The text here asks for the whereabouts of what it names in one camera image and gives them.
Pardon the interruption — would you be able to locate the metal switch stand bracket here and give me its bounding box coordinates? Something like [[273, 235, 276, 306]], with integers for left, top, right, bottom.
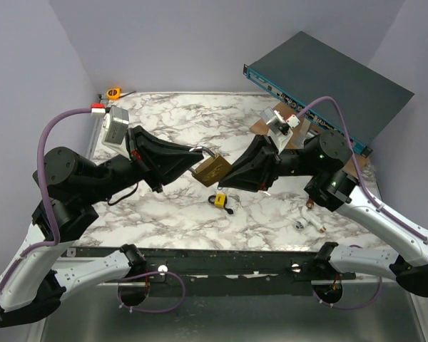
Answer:
[[287, 119, 311, 149]]

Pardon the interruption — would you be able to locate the white tap fitting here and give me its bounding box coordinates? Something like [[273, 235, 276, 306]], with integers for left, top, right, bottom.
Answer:
[[294, 207, 326, 233]]

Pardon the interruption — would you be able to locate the yellow black padlock with keys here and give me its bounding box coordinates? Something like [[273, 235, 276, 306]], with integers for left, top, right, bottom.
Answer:
[[208, 192, 237, 215]]

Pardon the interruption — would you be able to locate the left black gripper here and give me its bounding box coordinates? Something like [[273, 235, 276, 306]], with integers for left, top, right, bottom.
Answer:
[[82, 125, 205, 204]]

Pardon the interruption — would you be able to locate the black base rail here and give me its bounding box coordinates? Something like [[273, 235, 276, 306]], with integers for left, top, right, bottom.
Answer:
[[67, 245, 357, 297]]

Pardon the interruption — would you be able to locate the brown tap fitting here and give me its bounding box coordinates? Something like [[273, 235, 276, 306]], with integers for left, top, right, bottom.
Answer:
[[306, 198, 315, 209]]

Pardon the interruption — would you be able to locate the wooden board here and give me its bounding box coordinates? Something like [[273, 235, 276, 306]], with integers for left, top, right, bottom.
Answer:
[[250, 103, 370, 170]]

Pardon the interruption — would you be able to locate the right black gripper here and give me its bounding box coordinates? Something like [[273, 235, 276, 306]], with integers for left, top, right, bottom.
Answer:
[[216, 135, 320, 192]]

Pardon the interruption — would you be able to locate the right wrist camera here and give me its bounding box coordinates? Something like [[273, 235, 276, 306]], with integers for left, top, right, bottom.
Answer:
[[260, 107, 300, 152]]

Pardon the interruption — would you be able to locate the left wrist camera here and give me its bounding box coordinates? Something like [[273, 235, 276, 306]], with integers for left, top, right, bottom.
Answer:
[[91, 103, 130, 159]]

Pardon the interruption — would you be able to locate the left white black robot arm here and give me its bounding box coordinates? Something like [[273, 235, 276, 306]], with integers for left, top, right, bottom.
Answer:
[[0, 126, 203, 328]]

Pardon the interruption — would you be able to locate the teal network switch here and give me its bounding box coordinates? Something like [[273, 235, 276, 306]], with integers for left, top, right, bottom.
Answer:
[[243, 31, 414, 157]]

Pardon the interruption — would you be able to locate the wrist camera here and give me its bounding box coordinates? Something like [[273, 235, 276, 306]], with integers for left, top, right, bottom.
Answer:
[[91, 103, 130, 159], [260, 107, 300, 152]]

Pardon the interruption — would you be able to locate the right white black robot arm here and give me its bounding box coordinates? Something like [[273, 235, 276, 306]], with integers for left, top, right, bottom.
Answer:
[[218, 131, 428, 298]]

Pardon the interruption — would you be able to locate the orange tape measure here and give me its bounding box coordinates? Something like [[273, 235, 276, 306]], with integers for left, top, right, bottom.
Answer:
[[106, 88, 136, 101]]

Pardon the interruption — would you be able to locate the small brass padlock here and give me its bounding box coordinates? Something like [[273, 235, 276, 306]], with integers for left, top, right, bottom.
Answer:
[[189, 146, 233, 187]]

